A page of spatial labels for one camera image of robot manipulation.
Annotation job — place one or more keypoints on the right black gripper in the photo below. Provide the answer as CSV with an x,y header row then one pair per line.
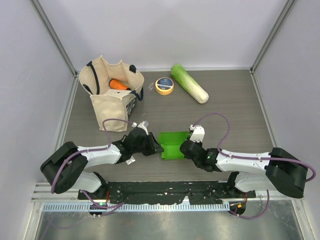
x,y
199,144

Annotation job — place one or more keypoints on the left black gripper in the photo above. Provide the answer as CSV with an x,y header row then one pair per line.
x,y
154,146

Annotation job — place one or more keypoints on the green paper box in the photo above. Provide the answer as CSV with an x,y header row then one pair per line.
x,y
171,142

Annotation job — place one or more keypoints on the small clear plastic bag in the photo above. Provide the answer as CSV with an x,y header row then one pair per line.
x,y
131,160

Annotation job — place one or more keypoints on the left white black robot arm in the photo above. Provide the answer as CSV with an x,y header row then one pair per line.
x,y
65,168

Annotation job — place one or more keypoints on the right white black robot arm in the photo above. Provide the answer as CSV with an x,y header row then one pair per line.
x,y
275,170

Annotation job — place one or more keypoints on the napa cabbage toy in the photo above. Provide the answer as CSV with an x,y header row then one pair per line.
x,y
188,83

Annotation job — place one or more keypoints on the yellow masking tape roll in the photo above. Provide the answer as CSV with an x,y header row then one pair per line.
x,y
164,86

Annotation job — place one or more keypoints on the beige canvas tote bag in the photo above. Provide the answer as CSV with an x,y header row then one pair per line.
x,y
111,106

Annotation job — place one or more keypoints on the orange bottle in bag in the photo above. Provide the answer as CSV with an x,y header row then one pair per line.
x,y
118,85

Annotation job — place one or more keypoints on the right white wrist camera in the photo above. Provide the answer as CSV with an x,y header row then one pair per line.
x,y
197,133

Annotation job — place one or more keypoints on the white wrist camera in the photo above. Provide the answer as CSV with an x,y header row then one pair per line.
x,y
144,125
197,133

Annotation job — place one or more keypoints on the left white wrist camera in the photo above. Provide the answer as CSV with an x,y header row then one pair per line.
x,y
144,125

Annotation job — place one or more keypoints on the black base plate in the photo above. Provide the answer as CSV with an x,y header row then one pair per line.
x,y
168,192

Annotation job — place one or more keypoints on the white slotted cable duct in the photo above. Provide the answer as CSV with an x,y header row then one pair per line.
x,y
185,206

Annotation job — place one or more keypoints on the aluminium frame rail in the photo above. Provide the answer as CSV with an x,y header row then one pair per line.
x,y
42,193

